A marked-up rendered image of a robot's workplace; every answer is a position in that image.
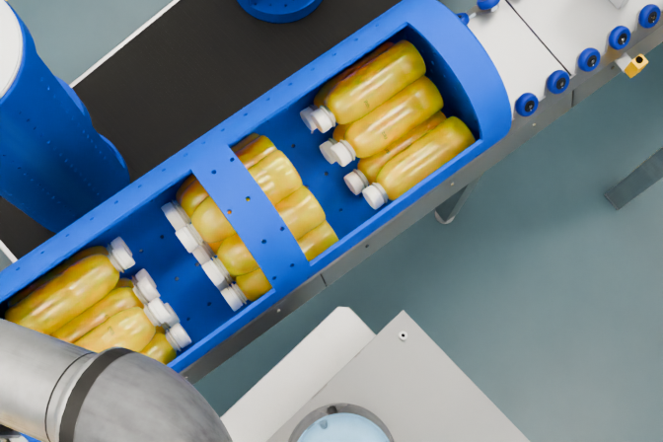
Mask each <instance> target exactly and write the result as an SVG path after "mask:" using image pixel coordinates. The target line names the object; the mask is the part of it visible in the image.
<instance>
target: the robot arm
mask: <svg viewBox="0 0 663 442"><path fill-rule="evenodd" d="M0 424H2V425H5V426H7V427H9V428H12V429H14V430H16V431H19V432H21V433H23V434H26V435H28V436H31V437H33V438H35V439H37V440H39V441H41V442H233V440H232V438H231V436H230V434H229V432H228V430H227V429H226V427H225V425H224V423H223V422H222V420H221V419H220V417H219V416H218V414H217V413H216V412H215V410H214V409H213V408H212V407H211V405H210V404H209V403H208V402H207V400H206V399H205V398H204V397H203V396H202V394H201V393H200V392H199V391H198V390H197V389H196V388H195V387H194V386H193V385H192V384H191V383H190V382H189V381H188V380H186V379H185V378H184V377H182V376H181V375H180V374H179V373H177V372H176V371H175V370H173V369H172V368H170V367H169V366H167V365H165V364H163V363H161V362H159V361H158V360H156V359H153V358H151V357H149V356H146V355H144V354H141V353H139V352H136V351H133V350H130V349H127V348H124V347H118V346H117V347H111V348H107V349H105V350H103V351H101V352H100V353H98V352H95V351H92V350H89V349H87V348H84V347H81V346H78V345H75V344H73V343H70V342H67V341H64V340H61V339H59V338H56V337H53V336H50V335H47V334H44V333H42V332H39V331H34V330H31V329H29V328H26V327H23V326H20V325H17V324H14V323H12V322H9V321H6V320H3V319H0ZM288 442H395V441H394V438H393V436H392V434H391V432H390V431H389V429H388V427H387V426H386V425H385V423H384V422H383V421H382V420H381V419H380V418H379V417H378V416H377V415H375V414H374V413H373V412H371V411H370V410H368V409H366V408H364V407H362V406H359V405H353V404H345V403H337V404H330V405H323V406H321V407H318V408H316V409H314V410H313V411H311V412H310V413H308V414H307V415H306V416H305V417H303V418H302V419H301V420H300V422H299V423H298V424H297V425H296V427H295V428H294V430H293V431H292V433H291V435H290V437H289V439H288Z"/></svg>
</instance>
